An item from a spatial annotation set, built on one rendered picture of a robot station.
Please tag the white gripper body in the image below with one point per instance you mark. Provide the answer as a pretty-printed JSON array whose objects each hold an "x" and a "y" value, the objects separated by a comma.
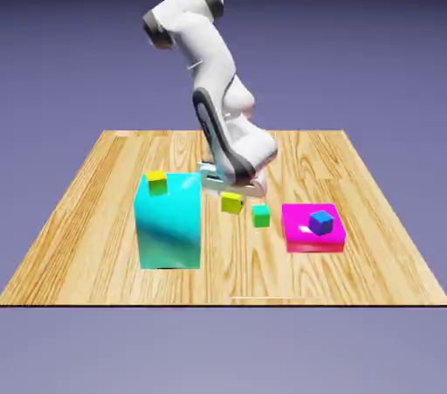
[{"x": 223, "y": 186}]

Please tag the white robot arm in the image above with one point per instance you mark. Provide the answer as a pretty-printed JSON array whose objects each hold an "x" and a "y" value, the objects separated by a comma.
[{"x": 209, "y": 51}]

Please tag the large magenta box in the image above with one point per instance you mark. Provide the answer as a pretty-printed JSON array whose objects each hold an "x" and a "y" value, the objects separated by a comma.
[{"x": 307, "y": 226}]

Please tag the small yellow cube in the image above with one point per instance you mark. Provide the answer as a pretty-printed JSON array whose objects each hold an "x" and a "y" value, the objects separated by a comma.
[
  {"x": 231, "y": 203},
  {"x": 157, "y": 183}
]

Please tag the small green cube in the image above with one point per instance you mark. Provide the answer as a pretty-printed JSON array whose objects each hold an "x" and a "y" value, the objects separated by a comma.
[{"x": 261, "y": 215}]

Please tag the large cyan box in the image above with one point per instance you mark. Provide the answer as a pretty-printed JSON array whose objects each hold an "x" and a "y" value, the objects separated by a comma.
[{"x": 169, "y": 222}]

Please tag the small blue cube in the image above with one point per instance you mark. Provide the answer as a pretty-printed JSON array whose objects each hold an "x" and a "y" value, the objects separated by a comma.
[{"x": 321, "y": 222}]

